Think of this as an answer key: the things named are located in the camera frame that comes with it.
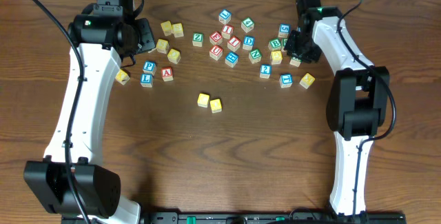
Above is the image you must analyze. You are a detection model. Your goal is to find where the blue block T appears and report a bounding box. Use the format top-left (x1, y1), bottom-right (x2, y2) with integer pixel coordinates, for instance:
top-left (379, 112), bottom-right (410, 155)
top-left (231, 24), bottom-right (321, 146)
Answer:
top-left (279, 74), bottom-right (293, 88)

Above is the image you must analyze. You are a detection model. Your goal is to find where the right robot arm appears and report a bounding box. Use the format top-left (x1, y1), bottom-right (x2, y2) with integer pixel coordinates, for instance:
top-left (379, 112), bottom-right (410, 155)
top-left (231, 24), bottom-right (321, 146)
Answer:
top-left (285, 0), bottom-right (396, 223)

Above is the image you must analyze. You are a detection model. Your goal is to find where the green block B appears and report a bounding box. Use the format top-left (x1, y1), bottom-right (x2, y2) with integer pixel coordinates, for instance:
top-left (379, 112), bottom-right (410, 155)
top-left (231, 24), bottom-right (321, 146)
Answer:
top-left (268, 39), bottom-right (282, 51)

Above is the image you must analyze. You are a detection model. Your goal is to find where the blue block top L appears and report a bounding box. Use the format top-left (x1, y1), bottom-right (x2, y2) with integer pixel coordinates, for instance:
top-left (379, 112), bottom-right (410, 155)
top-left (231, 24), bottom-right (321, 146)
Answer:
top-left (218, 9), bottom-right (232, 25)

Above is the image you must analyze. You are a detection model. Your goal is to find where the yellow block S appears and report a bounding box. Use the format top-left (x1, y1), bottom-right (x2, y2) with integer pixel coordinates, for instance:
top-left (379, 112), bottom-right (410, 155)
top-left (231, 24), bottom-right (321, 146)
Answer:
top-left (172, 23), bottom-right (184, 38)

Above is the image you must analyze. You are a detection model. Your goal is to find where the yellow block C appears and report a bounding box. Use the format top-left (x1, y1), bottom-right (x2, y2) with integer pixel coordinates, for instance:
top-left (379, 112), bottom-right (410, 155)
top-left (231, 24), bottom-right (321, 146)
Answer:
top-left (197, 93), bottom-right (210, 108)

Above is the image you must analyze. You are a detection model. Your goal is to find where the red block A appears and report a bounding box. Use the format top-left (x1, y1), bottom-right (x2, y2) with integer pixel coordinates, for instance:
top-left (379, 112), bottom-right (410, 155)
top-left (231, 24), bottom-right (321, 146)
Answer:
top-left (161, 67), bottom-right (174, 81)

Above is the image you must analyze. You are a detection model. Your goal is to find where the green block 4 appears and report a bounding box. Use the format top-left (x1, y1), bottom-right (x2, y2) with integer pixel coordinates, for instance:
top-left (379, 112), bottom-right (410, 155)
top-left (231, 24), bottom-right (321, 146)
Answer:
top-left (241, 17), bottom-right (255, 33)

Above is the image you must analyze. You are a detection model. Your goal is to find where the green block Z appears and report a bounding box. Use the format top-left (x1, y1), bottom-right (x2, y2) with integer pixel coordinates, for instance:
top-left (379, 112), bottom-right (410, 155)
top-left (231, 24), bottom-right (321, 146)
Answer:
top-left (192, 32), bottom-right (204, 47)

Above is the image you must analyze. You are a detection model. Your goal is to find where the blue block 2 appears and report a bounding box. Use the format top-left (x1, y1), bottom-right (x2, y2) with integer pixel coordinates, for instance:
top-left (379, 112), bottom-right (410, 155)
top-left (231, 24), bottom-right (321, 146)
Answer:
top-left (259, 64), bottom-right (271, 79)

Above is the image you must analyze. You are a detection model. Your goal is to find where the blue block 5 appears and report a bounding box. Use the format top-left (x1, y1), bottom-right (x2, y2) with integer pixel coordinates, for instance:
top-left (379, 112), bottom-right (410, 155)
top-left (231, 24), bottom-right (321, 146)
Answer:
top-left (278, 23), bottom-right (291, 39)

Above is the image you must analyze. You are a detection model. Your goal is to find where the green block N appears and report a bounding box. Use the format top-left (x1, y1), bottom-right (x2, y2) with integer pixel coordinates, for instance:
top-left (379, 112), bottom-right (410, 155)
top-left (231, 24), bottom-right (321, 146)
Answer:
top-left (249, 48), bottom-right (262, 64)

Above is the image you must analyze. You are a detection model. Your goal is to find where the yellow block beside green L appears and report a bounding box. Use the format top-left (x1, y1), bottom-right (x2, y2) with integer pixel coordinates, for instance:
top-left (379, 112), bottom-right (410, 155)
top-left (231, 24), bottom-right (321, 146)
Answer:
top-left (156, 39), bottom-right (170, 54)

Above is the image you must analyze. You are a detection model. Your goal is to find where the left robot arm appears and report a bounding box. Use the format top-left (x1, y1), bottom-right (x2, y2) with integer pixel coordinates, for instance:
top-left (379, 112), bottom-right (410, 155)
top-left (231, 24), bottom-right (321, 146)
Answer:
top-left (23, 0), bottom-right (155, 223)

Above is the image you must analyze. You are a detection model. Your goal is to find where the blue block D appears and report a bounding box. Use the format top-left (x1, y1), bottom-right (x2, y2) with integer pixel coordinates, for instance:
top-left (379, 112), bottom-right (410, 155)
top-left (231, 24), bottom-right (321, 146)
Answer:
top-left (243, 36), bottom-right (255, 50)

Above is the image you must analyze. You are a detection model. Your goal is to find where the yellow block right cluster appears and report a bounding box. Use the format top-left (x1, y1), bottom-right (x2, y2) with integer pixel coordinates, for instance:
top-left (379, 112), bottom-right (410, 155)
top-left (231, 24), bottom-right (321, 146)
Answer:
top-left (270, 50), bottom-right (283, 65)

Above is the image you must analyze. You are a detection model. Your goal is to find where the green block R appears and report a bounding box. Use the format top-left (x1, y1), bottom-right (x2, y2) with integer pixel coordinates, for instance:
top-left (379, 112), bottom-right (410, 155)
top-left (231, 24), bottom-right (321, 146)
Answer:
top-left (289, 57), bottom-right (302, 67)

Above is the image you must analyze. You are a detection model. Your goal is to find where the yellow block cluster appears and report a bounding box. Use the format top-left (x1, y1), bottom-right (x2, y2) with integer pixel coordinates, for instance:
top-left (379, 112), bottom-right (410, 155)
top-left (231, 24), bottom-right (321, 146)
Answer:
top-left (270, 50), bottom-right (283, 65)
top-left (167, 48), bottom-right (181, 64)

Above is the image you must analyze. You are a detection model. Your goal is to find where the red block U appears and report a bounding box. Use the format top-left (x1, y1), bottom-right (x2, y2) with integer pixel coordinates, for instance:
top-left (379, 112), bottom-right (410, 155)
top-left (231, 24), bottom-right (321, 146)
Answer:
top-left (209, 45), bottom-right (223, 61)

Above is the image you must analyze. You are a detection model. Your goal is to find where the blue block P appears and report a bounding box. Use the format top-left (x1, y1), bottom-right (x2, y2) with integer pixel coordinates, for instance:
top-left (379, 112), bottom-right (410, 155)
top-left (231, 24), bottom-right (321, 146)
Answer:
top-left (143, 61), bottom-right (157, 75)

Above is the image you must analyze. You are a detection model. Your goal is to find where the blue block l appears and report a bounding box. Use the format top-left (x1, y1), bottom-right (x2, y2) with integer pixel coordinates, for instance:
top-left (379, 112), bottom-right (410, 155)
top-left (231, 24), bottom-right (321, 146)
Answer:
top-left (140, 74), bottom-right (154, 88)
top-left (218, 9), bottom-right (232, 25)

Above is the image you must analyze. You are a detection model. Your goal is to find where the red block E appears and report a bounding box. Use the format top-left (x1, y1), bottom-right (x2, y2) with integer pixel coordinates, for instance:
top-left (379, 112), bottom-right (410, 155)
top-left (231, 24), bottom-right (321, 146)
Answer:
top-left (209, 31), bottom-right (223, 45)

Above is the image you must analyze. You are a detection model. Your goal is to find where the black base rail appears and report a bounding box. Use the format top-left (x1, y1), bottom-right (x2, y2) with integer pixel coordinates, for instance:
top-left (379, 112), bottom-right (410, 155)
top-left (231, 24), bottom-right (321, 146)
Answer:
top-left (140, 210), bottom-right (407, 224)

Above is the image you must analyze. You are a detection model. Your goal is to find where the red block I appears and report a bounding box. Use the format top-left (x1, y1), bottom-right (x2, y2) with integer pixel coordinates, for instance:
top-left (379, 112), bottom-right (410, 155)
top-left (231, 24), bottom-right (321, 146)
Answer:
top-left (221, 24), bottom-right (234, 39)

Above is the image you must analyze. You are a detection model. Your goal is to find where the yellow block lower left cluster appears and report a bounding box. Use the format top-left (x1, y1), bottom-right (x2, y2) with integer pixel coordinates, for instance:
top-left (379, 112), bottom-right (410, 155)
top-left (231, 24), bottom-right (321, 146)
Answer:
top-left (167, 48), bottom-right (181, 64)

